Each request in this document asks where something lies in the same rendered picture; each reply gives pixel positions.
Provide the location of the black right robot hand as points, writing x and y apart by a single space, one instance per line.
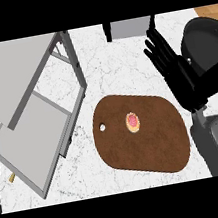
180 78

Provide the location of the black pot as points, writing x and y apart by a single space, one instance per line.
205 46

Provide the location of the pink frosted cupcake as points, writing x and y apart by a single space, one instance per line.
133 122

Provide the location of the brown wooden cutting board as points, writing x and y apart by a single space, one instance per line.
141 132

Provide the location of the light wooden board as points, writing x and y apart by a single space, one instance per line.
209 12

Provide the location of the small tan wooden peg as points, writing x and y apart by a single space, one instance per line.
12 178

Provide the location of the grey metal tiered rack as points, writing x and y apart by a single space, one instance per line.
29 104

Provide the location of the grey box with black legs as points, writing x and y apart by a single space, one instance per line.
130 28

